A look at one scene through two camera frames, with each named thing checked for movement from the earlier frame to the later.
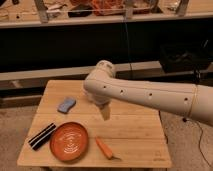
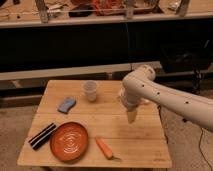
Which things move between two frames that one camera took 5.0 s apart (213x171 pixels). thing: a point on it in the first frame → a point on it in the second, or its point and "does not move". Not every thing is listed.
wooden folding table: x=69 y=130 does not move
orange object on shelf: x=107 y=7 does not move
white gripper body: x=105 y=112 → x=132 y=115
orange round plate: x=68 y=142 does not move
